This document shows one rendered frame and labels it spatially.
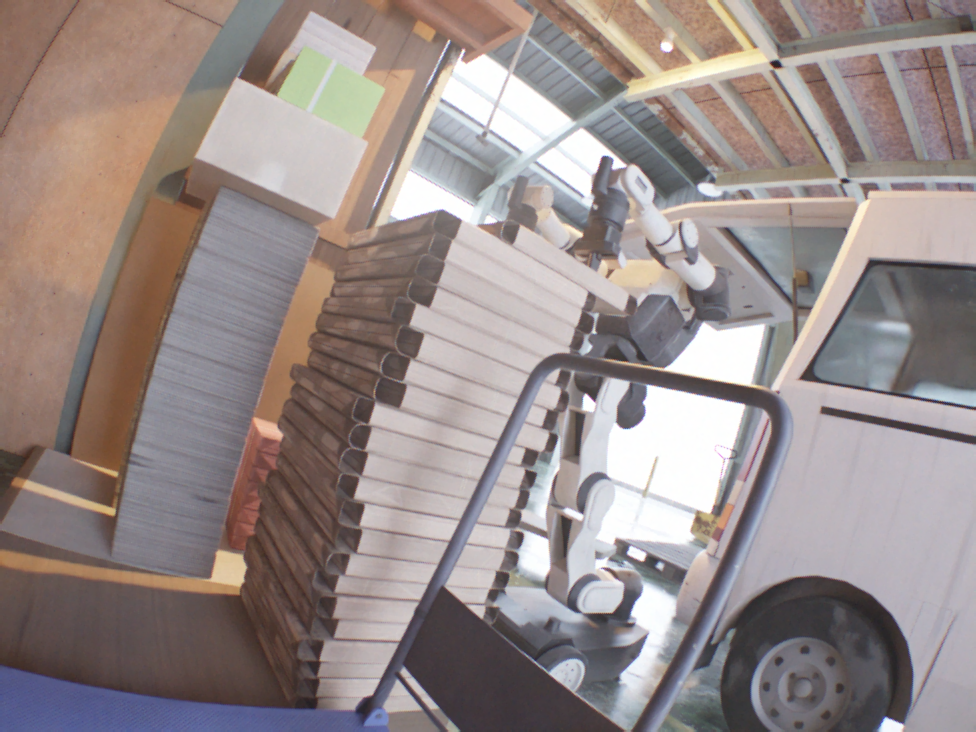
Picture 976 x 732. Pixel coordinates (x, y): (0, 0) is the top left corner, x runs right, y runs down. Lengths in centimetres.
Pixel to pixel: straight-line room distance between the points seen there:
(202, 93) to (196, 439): 137
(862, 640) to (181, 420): 181
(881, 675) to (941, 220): 132
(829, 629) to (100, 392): 238
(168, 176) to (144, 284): 43
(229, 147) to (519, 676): 110
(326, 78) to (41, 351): 141
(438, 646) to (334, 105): 112
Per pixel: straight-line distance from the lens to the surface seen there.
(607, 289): 116
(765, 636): 168
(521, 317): 101
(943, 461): 157
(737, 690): 174
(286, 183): 122
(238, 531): 170
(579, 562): 172
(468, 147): 1149
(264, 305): 132
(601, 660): 175
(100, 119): 220
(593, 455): 160
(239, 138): 122
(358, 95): 133
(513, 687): 73
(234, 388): 133
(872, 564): 157
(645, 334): 161
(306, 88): 130
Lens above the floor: 76
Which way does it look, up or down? 4 degrees up
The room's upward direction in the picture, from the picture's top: 19 degrees clockwise
